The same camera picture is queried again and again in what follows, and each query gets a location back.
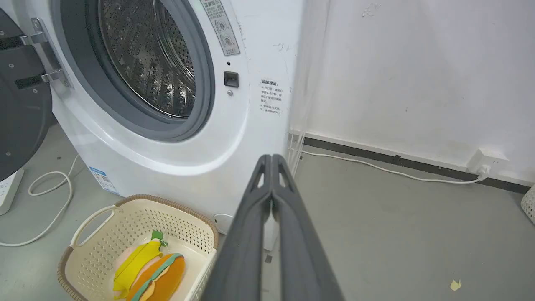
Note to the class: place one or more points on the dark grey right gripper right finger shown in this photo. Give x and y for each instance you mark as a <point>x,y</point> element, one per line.
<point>303,255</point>

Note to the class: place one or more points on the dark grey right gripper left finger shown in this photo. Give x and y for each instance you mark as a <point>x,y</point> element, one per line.
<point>240,251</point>

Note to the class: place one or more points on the white front-load washing machine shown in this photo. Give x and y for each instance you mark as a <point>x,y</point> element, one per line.
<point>175,104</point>

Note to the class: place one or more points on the dark washing machine door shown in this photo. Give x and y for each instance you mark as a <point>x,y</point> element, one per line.
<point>21,96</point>

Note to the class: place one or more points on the orange hamburger plush toy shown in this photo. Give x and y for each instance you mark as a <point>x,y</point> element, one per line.
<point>161,278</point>

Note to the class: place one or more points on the yellow banana plush toy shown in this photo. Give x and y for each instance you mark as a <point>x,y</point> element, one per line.
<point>136,263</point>

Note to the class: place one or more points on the cream perforated laundry basket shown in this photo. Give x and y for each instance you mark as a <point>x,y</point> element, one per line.
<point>125,246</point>

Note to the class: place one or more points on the yellow paper scrap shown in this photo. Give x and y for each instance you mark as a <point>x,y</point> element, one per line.
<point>455,285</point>

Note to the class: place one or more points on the white perforated basket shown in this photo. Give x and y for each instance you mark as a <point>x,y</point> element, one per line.
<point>528,205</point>

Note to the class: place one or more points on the white power strip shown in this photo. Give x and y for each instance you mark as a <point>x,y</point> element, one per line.
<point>8,190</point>

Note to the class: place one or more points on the white wall socket box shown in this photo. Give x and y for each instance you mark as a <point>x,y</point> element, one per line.
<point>487,162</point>

